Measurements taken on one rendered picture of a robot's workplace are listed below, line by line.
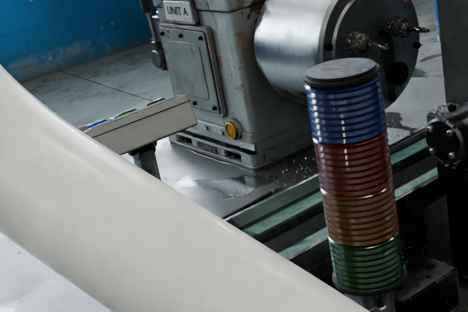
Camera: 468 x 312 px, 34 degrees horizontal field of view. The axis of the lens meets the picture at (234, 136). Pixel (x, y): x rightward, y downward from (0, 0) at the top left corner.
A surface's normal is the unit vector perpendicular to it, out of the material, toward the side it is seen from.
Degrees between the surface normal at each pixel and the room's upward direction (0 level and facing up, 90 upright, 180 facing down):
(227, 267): 26
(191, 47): 90
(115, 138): 69
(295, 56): 85
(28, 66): 90
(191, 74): 90
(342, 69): 0
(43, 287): 0
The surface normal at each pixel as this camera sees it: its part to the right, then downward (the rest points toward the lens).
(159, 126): 0.48, -0.17
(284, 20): -0.77, -0.20
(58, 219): -0.49, -0.13
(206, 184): -0.18, -0.93
